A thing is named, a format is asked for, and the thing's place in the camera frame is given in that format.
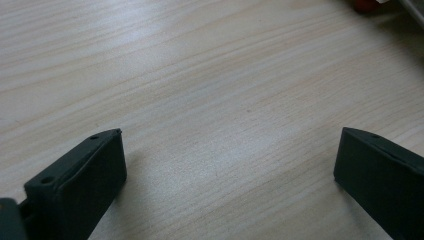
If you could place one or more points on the red object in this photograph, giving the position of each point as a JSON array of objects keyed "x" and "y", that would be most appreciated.
[{"x": 365, "y": 4}]

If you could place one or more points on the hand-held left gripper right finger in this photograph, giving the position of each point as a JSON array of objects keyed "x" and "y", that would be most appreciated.
[{"x": 383, "y": 180}]

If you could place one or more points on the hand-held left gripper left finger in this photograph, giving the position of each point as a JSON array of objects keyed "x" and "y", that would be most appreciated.
[{"x": 83, "y": 186}]

